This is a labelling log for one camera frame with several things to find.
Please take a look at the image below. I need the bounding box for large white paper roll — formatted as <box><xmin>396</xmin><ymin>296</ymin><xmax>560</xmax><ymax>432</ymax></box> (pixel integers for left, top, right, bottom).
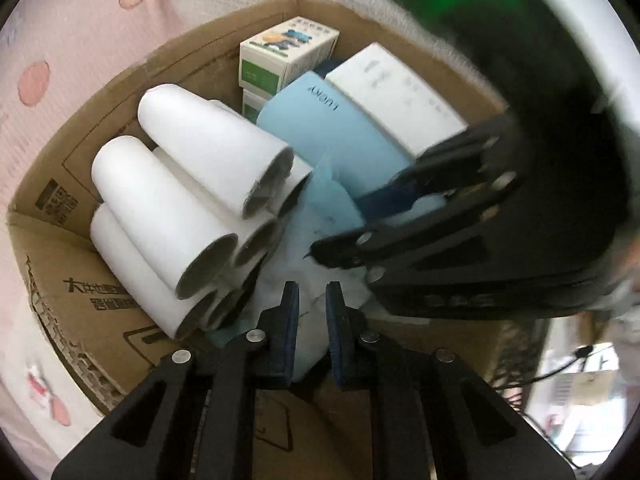
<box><xmin>138</xmin><ymin>84</ymin><xmax>294</xmax><ymax>202</ymax></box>

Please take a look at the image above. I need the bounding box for green white small carton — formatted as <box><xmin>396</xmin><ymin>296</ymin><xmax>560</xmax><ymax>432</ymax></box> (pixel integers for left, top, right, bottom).
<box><xmin>239</xmin><ymin>16</ymin><xmax>340</xmax><ymax>99</ymax></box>

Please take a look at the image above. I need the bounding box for white paper roll bottom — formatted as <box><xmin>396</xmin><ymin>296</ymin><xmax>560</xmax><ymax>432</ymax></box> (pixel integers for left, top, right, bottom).
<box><xmin>90</xmin><ymin>204</ymin><xmax>241</xmax><ymax>340</ymax></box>

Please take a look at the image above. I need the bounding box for brown cardboard box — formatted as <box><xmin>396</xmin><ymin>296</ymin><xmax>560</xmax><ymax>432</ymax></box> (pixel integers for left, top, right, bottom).
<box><xmin>8</xmin><ymin>0</ymin><xmax>503</xmax><ymax>479</ymax></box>

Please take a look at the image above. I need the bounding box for white rectangular box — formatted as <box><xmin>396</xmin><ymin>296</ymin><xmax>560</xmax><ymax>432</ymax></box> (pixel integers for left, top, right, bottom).
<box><xmin>326</xmin><ymin>42</ymin><xmax>468</xmax><ymax>158</ymax></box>

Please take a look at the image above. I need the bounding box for light blue lucky pack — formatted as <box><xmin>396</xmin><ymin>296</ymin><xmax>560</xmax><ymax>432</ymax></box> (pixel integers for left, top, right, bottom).
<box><xmin>257</xmin><ymin>72</ymin><xmax>411</xmax><ymax>198</ymax></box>

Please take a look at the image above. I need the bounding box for pink hello kitty blanket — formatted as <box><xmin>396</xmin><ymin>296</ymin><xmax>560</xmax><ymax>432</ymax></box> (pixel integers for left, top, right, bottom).
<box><xmin>0</xmin><ymin>0</ymin><xmax>411</xmax><ymax>461</ymax></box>

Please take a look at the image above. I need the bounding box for small white paper roll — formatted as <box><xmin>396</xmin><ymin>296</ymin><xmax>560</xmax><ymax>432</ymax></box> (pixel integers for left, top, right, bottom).
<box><xmin>91</xmin><ymin>136</ymin><xmax>238</xmax><ymax>300</ymax></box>

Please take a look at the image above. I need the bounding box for blue white sachet pack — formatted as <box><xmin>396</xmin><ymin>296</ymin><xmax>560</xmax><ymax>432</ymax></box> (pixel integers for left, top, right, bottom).
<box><xmin>259</xmin><ymin>159</ymin><xmax>446</xmax><ymax>380</ymax></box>

